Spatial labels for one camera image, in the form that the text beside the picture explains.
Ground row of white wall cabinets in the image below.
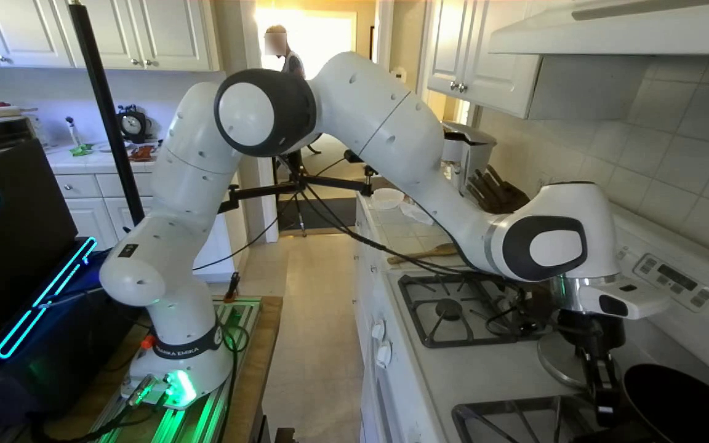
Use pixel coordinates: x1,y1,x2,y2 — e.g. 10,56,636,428
0,0,222,75

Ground white wall cabinet with knobs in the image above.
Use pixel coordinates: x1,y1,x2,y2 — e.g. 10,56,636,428
424,0,546,121

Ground wooden table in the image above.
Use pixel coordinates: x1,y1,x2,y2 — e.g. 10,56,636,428
42,294,287,443

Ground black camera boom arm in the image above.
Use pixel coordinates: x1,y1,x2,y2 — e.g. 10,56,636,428
216,174,378,216

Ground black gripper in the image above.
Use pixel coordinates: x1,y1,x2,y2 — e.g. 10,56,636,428
554,307,631,428

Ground black laptop with blue lights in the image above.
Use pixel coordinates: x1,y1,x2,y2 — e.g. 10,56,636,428
0,134,103,365

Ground white range hood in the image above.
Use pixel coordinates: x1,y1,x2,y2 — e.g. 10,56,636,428
487,0,709,59

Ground black pot with long handle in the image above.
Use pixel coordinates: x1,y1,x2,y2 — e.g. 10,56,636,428
572,361,709,443

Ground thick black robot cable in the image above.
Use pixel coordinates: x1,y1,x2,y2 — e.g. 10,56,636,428
300,183,487,279

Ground person in grey shirt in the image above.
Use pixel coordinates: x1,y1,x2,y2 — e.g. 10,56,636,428
262,22,310,84

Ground black round clock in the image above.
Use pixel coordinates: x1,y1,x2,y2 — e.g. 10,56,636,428
115,104,152,142

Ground black burner grate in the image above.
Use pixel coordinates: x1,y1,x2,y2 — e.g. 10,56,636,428
451,395,611,443
396,270,560,350

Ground green-lit metal rail frame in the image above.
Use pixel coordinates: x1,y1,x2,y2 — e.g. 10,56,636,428
99,297,264,443

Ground white gas stove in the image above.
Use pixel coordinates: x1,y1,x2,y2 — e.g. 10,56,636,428
355,191,709,443

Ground black vertical pole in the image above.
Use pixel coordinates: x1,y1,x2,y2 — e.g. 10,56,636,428
67,0,147,227

